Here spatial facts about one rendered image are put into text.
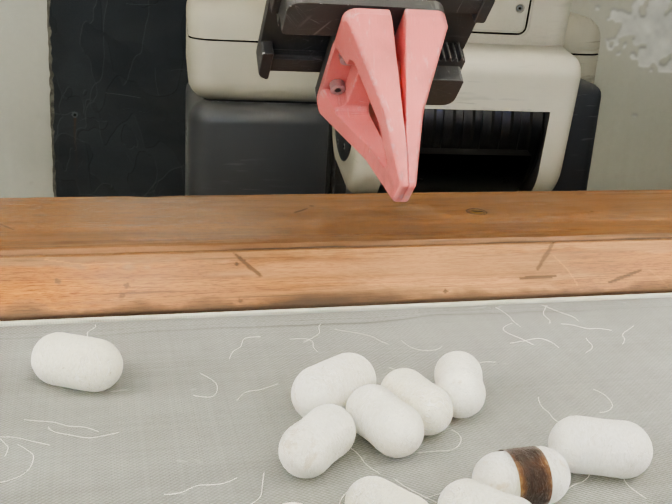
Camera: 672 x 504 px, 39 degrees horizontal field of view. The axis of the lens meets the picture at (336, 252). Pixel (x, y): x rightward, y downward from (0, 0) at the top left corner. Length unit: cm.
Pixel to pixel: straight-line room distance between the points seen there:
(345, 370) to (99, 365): 9
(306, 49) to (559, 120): 55
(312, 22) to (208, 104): 80
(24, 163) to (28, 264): 198
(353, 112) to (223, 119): 77
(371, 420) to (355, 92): 17
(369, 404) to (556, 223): 23
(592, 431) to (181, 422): 15
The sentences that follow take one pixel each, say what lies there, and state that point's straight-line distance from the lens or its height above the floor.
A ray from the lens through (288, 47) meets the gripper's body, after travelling 46.
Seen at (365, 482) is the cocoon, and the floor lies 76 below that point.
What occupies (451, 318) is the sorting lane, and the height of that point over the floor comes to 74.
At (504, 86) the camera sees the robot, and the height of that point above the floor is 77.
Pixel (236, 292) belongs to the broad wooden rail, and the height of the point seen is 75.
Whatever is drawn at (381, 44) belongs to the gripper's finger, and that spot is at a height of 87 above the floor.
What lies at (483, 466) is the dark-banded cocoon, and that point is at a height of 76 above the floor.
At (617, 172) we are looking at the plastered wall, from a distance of 269.
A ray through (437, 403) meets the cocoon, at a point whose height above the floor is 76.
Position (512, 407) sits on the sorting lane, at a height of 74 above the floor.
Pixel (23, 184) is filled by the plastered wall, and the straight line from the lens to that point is 245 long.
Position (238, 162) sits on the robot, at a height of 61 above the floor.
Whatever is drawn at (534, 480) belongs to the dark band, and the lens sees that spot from 32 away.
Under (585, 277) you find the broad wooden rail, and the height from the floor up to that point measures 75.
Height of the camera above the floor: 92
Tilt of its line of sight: 20 degrees down
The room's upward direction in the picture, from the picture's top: 4 degrees clockwise
